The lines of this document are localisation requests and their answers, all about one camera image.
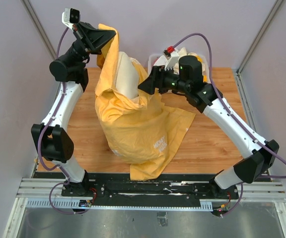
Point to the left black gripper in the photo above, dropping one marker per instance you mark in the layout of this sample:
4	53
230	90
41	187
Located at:
92	40

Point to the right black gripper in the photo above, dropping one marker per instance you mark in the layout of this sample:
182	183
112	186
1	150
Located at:
155	80

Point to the white pillow with bear print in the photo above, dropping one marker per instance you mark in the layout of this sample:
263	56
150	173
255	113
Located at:
127	78

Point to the yellow pillowcase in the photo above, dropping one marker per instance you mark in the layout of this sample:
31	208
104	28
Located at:
143	132

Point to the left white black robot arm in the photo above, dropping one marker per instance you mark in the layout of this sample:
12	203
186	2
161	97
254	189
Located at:
54	146

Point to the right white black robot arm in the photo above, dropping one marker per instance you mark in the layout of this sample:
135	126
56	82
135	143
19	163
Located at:
258	153

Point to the translucent plastic bin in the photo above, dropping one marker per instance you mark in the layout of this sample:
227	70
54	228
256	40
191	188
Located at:
155	60

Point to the white printed cloth in bin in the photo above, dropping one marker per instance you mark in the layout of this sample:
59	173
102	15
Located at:
183	52

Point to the yellow cloth in bin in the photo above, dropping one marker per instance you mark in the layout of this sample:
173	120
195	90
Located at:
204	67

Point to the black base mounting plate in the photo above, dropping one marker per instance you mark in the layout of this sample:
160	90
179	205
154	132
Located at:
168	190

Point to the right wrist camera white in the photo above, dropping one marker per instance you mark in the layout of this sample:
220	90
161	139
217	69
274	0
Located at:
172	57

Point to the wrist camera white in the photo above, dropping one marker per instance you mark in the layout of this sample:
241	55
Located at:
70	17
172	57

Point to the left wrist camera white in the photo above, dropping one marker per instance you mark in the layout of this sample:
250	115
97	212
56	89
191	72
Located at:
70	17

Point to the left aluminium frame post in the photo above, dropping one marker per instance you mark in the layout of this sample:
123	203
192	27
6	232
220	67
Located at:
40	29

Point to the aluminium frame post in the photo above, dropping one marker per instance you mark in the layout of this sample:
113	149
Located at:
262	31
40	29

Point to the right aluminium frame post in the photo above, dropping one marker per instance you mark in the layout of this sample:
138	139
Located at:
262	31

